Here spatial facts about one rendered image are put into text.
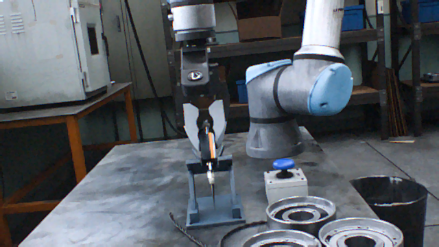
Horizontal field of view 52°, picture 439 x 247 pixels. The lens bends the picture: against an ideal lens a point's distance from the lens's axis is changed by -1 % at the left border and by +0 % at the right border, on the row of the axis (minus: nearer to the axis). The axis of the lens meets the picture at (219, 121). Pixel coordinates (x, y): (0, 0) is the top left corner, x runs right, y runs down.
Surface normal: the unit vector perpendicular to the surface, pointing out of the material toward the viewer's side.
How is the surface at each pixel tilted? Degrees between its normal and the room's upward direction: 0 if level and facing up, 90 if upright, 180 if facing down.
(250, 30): 83
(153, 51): 90
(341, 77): 97
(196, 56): 31
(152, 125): 90
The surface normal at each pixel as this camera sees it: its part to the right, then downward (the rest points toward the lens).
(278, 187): -0.01, 0.19
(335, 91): 0.65, 0.20
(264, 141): -0.44, -0.08
